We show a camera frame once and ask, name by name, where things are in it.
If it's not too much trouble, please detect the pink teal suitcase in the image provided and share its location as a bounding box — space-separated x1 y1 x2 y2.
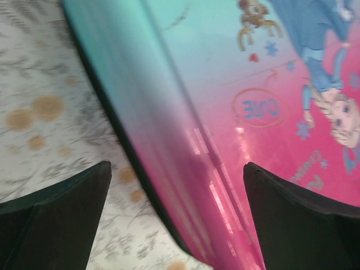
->
62 1 359 269

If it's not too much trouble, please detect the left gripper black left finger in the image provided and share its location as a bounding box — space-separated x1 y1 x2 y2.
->
1 161 112 269

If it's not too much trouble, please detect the floral patterned table mat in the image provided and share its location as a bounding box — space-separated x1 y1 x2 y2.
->
1 1 206 269

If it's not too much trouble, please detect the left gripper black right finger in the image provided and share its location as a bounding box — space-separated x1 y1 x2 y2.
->
243 163 359 269

